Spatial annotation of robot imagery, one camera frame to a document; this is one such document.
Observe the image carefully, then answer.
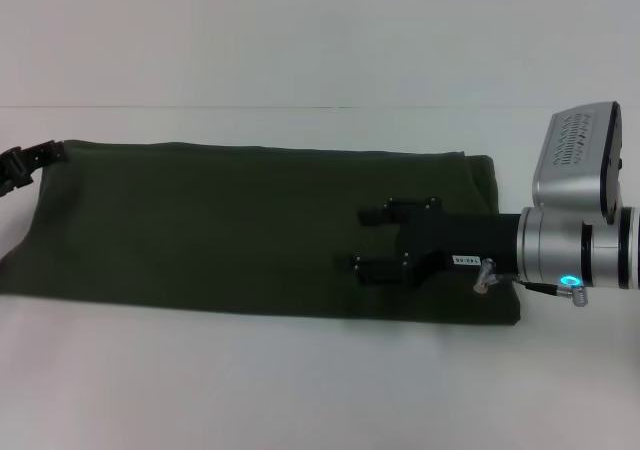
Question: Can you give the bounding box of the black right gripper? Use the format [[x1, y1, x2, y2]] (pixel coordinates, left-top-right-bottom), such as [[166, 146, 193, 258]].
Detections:
[[334, 196, 524, 288]]

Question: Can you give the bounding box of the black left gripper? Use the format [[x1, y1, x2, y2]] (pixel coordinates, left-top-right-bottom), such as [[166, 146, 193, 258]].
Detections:
[[0, 139, 67, 197]]

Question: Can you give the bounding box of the dark green t-shirt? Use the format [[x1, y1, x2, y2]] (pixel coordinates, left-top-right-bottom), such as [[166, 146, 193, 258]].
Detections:
[[0, 138, 524, 327]]

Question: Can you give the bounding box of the black right cable metal plug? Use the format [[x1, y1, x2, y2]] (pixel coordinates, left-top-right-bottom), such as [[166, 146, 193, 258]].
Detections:
[[472, 257, 589, 310]]

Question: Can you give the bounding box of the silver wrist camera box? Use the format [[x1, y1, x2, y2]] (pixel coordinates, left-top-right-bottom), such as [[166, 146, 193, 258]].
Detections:
[[530, 100, 624, 226]]

